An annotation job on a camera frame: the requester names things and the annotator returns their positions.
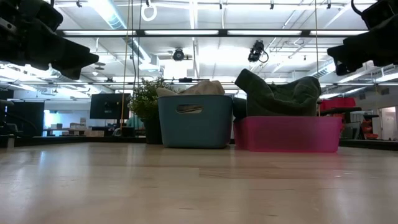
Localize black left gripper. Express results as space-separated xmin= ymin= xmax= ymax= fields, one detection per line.
xmin=0 ymin=0 xmax=100 ymax=80

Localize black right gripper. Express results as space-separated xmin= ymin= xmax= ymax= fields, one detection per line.
xmin=326 ymin=15 xmax=398 ymax=77

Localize tan cloth cap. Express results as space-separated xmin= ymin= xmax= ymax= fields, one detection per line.
xmin=155 ymin=80 xmax=226 ymax=113

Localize dark green cloth hat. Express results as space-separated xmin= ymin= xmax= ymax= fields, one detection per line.
xmin=233 ymin=68 xmax=322 ymax=121

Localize red storage bins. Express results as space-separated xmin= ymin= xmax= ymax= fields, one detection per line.
xmin=319 ymin=97 xmax=356 ymax=111

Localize black computer monitor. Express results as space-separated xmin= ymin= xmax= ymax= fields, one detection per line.
xmin=90 ymin=93 xmax=131 ymax=120

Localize large black screen panel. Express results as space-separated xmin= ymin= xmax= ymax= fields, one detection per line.
xmin=5 ymin=101 xmax=45 ymax=138

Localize green leafy potted plant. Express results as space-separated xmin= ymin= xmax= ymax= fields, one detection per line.
xmin=127 ymin=77 xmax=175 ymax=121

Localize pink plastic bin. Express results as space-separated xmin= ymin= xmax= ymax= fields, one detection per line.
xmin=233 ymin=116 xmax=343 ymax=153

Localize black plant pot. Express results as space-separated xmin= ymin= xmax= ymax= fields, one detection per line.
xmin=142 ymin=117 xmax=164 ymax=145

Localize black round ceiling device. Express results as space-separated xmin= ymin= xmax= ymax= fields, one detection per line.
xmin=172 ymin=48 xmax=186 ymax=62

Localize blue plastic bin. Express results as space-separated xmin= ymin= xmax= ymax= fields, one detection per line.
xmin=157 ymin=94 xmax=234 ymax=149

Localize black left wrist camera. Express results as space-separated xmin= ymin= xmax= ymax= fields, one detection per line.
xmin=30 ymin=0 xmax=64 ymax=32

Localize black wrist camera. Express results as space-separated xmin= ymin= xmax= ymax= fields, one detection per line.
xmin=30 ymin=0 xmax=64 ymax=32
xmin=351 ymin=0 xmax=398 ymax=30

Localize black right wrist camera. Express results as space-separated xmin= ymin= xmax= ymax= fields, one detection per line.
xmin=351 ymin=0 xmax=398 ymax=30

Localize white looped cable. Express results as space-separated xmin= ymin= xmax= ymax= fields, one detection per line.
xmin=141 ymin=2 xmax=158 ymax=22

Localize black overhead camera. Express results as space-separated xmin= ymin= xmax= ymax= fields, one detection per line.
xmin=247 ymin=40 xmax=269 ymax=63

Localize overhead frame light bar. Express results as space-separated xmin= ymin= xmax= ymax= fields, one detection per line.
xmin=55 ymin=29 xmax=369 ymax=39

